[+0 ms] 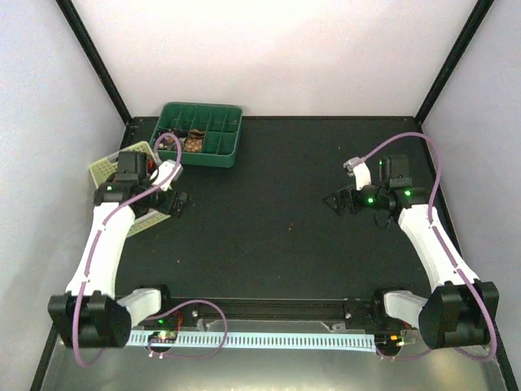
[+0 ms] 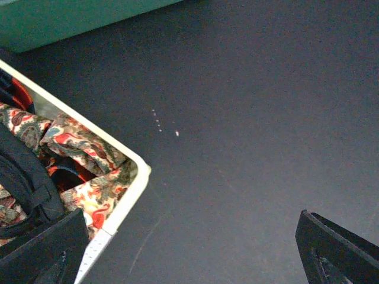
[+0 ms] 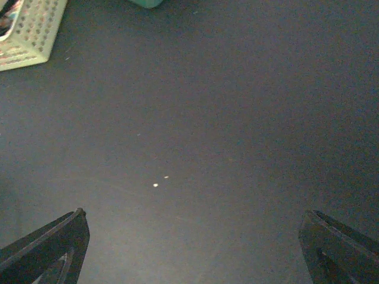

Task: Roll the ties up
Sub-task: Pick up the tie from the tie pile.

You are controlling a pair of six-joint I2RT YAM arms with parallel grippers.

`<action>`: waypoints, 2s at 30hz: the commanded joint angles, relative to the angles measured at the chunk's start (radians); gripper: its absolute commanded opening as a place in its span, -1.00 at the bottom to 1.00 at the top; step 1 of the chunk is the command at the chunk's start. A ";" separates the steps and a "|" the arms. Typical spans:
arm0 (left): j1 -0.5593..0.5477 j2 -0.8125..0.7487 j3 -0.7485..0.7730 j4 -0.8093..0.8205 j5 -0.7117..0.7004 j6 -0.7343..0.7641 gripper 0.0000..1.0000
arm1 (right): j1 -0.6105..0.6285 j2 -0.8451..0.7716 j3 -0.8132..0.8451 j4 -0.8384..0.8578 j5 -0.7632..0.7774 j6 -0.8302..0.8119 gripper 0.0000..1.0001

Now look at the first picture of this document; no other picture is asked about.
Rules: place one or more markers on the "left black frame post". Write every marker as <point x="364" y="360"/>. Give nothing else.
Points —
<point x="80" y="31"/>

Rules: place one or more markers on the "pale green perforated basket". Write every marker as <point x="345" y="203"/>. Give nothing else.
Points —
<point x="125" y="174"/>

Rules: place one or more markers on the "white slotted cable duct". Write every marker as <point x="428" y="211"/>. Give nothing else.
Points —
<point x="253" y="340"/>

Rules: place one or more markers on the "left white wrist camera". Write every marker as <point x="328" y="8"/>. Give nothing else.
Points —
<point x="167" y="172"/>

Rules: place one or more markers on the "dark patterned rolled tie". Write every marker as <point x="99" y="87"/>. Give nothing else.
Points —
<point x="168" y="141"/>

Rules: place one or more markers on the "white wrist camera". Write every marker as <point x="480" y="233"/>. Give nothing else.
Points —
<point x="357" y="169"/>
<point x="167" y="172"/>

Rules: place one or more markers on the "right black frame post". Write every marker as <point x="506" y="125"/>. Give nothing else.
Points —
<point x="458" y="49"/>

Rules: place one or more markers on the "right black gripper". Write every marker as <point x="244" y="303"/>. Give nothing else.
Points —
<point x="341" y="197"/>

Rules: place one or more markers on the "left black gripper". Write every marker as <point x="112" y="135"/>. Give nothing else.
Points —
<point x="179" y="205"/>

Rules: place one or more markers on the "black aluminium front rail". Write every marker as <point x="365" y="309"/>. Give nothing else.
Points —
<point x="331" y="311"/>

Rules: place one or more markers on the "brown patterned rolled tie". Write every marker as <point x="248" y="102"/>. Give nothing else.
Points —
<point x="194" y="141"/>

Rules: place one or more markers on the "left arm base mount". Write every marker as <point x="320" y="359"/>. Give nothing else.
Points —
<point x="163" y="322"/>

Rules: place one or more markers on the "green compartment tray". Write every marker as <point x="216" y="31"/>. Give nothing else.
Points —
<point x="209" y="133"/>

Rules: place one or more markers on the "black frame post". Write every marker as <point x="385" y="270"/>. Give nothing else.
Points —
<point x="80" y="31"/>
<point x="458" y="49"/>

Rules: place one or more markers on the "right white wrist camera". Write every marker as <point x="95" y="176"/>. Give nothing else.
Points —
<point x="357" y="169"/>

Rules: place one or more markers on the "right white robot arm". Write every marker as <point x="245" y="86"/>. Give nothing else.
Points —
<point x="461" y="308"/>

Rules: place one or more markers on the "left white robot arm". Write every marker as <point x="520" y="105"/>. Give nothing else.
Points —
<point x="88" y="314"/>

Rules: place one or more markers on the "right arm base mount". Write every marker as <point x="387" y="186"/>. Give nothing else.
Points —
<point x="390" y="335"/>

